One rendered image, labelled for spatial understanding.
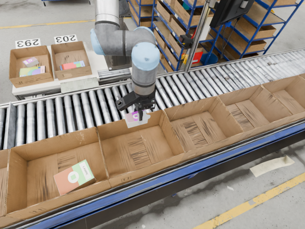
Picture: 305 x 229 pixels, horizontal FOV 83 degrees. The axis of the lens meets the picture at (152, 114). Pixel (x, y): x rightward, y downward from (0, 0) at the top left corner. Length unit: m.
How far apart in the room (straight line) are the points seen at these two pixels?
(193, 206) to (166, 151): 0.99
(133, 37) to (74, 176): 0.70
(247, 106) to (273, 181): 1.19
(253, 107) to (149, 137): 0.86
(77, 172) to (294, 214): 2.14
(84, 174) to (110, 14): 0.72
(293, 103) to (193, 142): 0.97
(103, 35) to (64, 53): 1.30
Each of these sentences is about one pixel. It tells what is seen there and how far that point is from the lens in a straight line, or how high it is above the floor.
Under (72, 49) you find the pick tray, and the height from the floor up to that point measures 0.78.
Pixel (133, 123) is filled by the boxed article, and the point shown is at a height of 1.15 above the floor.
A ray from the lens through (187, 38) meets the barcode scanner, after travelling 1.60.
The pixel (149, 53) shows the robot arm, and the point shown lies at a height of 1.52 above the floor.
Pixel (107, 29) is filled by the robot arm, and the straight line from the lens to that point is 0.69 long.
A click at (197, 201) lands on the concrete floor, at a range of 1.98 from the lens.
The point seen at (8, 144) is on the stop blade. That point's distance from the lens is 1.40.
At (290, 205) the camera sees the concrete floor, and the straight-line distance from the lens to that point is 2.48.
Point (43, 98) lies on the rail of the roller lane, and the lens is 1.60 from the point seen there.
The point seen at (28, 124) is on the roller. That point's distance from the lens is 1.48.
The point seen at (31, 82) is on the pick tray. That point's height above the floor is 0.79.
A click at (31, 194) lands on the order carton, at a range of 1.10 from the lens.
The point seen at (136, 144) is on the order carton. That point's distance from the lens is 1.07.
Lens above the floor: 1.85
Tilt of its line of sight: 54 degrees down
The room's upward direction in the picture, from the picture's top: 10 degrees clockwise
